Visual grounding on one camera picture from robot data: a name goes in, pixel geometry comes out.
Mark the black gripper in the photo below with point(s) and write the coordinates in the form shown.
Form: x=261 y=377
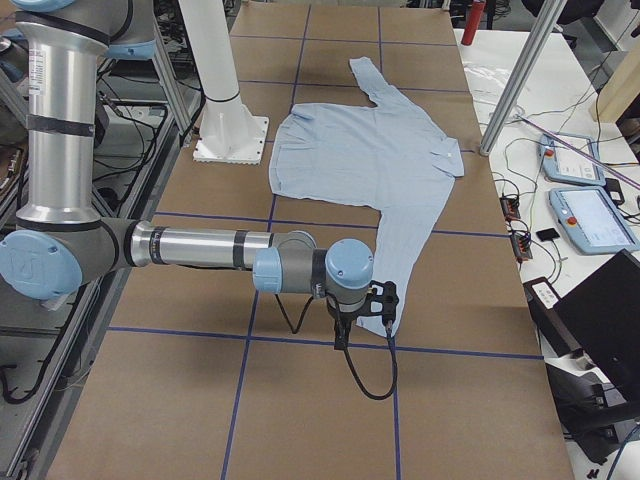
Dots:
x=343 y=318

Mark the light blue button shirt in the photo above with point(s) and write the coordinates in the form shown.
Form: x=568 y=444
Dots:
x=390 y=156

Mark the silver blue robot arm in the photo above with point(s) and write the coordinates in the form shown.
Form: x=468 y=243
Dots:
x=62 y=242

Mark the black power adapter box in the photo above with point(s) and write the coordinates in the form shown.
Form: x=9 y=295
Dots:
x=541 y=298

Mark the small black card device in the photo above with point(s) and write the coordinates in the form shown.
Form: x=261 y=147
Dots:
x=548 y=235

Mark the black laptop computer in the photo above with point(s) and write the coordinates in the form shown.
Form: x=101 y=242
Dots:
x=602 y=314

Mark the near blue teach pendant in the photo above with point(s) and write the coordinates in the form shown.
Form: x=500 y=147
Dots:
x=591 y=221

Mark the blue teach pendant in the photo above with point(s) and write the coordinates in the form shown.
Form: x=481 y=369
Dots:
x=565 y=165
x=591 y=221

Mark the far blue teach pendant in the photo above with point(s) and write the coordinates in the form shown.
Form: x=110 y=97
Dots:
x=565 y=165

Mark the clear plastic bag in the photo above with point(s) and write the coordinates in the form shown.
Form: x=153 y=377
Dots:
x=486 y=85

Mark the red cylinder bottle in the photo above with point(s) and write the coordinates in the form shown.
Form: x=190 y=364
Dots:
x=473 y=21

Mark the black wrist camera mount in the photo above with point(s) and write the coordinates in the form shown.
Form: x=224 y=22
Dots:
x=381 y=300

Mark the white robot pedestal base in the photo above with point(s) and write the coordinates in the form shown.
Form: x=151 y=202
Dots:
x=228 y=132

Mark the aluminium frame post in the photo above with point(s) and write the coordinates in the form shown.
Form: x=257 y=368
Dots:
x=533 y=46

